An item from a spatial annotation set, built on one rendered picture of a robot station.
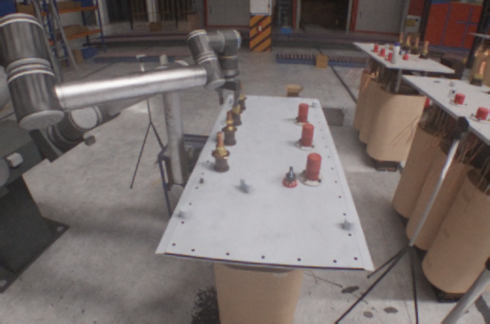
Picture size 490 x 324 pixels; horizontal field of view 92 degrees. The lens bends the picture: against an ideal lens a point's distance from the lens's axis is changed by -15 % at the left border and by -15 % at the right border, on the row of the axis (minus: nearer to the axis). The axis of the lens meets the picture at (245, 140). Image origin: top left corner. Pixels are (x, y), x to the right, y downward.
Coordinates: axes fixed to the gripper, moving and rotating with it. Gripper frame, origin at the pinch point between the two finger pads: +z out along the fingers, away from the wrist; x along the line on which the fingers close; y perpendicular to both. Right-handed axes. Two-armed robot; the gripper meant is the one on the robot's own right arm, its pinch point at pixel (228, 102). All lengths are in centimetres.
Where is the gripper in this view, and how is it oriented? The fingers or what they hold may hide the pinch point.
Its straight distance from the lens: 154.7
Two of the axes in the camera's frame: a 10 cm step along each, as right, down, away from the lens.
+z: 0.0, 8.8, 4.8
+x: 8.8, 2.3, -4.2
